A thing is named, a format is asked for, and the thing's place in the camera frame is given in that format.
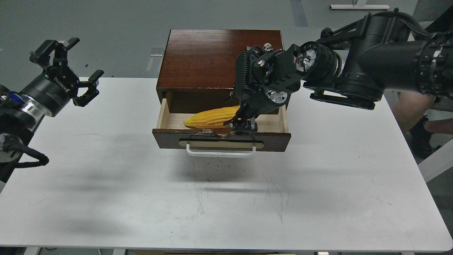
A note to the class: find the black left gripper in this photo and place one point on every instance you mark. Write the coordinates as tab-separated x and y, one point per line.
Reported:
52	90

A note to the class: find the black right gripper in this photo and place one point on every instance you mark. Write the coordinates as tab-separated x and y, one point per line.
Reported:
264	82

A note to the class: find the yellow corn cob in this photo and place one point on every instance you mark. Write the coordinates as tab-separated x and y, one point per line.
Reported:
211	119

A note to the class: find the wooden drawer with white handle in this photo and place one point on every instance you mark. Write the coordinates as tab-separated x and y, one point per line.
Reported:
273	134

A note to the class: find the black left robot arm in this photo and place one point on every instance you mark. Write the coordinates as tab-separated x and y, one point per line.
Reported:
22	112

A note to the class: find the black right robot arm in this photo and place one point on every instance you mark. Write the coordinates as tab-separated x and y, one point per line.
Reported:
351	66

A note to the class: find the dark wooden cabinet box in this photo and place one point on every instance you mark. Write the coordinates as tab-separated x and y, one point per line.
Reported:
199	66

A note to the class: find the white desk base foot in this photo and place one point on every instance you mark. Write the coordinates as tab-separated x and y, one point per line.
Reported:
358	5

